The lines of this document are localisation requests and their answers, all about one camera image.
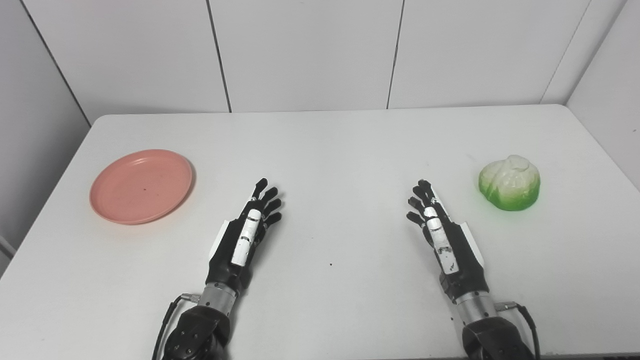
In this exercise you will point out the green white toy cabbage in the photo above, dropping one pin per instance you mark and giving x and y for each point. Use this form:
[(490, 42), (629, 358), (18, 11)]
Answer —
[(510, 185)]

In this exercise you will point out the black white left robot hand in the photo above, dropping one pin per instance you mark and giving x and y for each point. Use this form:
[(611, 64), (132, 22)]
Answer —
[(231, 250)]

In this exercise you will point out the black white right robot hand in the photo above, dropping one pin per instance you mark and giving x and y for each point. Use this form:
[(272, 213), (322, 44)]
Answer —
[(462, 260)]

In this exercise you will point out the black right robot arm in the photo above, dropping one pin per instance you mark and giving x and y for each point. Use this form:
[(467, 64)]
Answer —
[(492, 340)]

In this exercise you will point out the pink round plate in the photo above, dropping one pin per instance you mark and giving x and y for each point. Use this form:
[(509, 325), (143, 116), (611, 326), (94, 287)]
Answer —
[(142, 187)]

